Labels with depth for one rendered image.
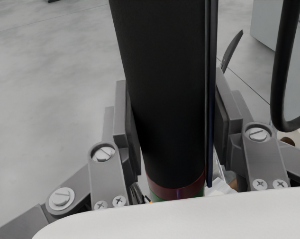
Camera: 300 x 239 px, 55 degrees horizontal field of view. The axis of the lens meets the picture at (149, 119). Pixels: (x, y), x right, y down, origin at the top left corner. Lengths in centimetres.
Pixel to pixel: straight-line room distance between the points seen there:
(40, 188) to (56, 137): 52
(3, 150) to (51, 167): 53
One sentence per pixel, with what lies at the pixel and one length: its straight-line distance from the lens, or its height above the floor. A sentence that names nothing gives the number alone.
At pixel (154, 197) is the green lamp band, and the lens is 17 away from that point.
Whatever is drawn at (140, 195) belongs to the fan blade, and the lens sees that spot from 58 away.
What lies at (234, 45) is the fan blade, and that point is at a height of 142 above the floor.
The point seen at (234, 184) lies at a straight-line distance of 25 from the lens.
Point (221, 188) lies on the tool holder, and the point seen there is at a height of 144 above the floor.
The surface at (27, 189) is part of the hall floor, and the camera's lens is 231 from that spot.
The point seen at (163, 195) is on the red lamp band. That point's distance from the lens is 16.
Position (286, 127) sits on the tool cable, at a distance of 26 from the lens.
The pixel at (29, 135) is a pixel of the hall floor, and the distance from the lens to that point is 273.
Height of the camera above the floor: 164
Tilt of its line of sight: 42 degrees down
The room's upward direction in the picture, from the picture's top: 10 degrees counter-clockwise
